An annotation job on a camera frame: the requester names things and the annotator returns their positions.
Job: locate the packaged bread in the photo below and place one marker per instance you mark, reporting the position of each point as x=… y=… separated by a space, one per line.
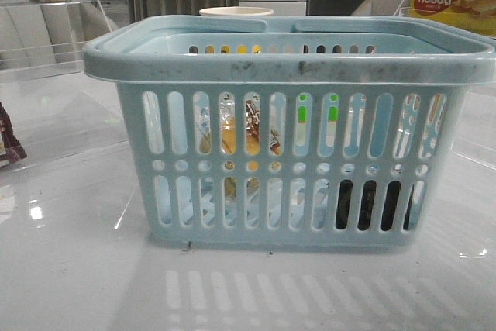
x=252 y=132

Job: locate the dark tissue pack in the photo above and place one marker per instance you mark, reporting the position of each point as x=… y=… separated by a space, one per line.
x=367 y=204

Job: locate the light blue plastic basket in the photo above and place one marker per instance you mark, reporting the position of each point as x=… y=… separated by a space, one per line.
x=352 y=98

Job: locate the cream paper cup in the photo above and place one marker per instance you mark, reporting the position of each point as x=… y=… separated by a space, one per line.
x=236 y=11

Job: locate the clear acrylic shelf left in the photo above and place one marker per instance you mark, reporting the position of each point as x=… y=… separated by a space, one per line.
x=55 y=109

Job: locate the dark brown snack packet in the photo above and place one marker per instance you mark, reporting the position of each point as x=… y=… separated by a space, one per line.
x=11 y=149

